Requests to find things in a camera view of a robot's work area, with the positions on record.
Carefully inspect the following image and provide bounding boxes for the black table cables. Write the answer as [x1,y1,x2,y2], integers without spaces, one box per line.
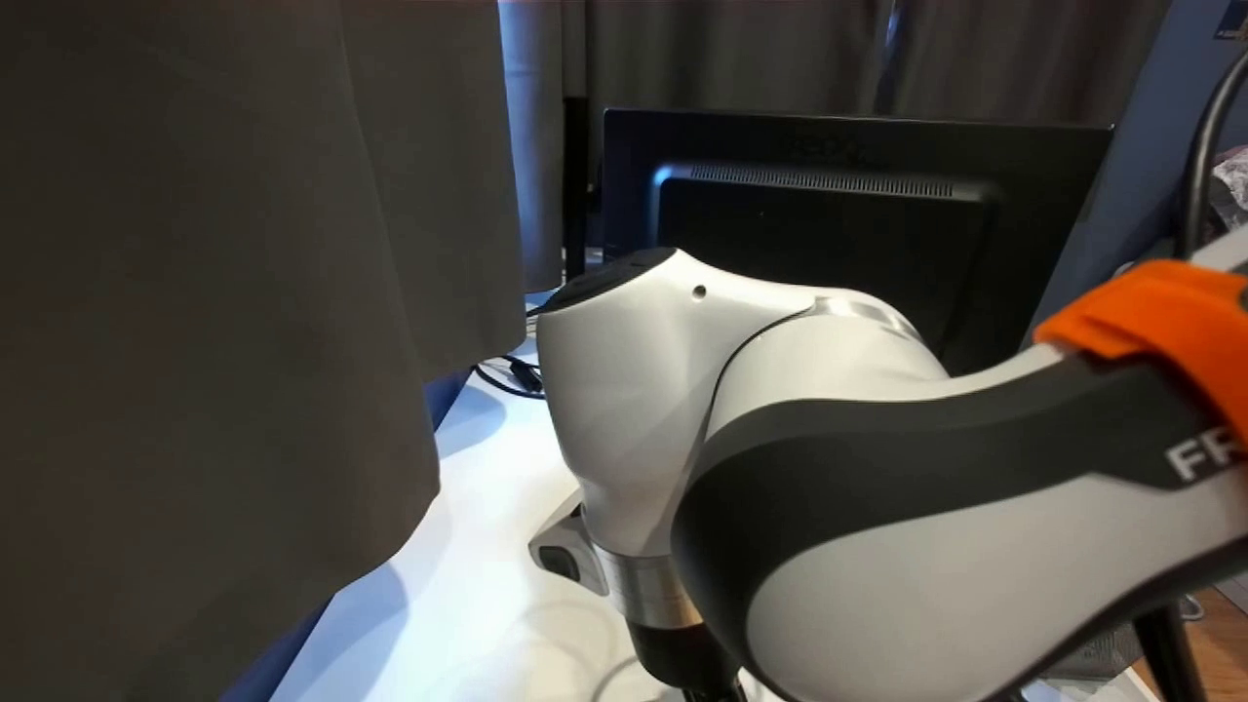
[468,346,549,402]

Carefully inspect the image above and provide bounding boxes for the grey upright pole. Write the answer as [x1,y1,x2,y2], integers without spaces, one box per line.
[496,0,572,299]

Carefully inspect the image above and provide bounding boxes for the black upright panel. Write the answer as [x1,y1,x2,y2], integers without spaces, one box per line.
[558,91,609,286]

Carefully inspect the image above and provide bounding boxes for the grey foreground fabric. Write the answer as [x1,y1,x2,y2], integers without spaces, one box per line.
[0,0,531,702]

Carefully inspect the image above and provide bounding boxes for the orange strap on arm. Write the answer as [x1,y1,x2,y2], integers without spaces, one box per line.
[1031,252,1248,454]

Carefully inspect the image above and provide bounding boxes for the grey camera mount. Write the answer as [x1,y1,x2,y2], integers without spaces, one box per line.
[528,506,615,602]

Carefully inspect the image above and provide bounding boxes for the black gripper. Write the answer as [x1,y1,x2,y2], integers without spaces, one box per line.
[633,622,756,702]

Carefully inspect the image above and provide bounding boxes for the black computer monitor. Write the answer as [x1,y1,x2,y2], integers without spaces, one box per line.
[597,106,1118,380]

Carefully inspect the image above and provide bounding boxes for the brown background curtain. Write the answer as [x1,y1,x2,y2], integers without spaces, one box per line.
[566,0,1173,130]

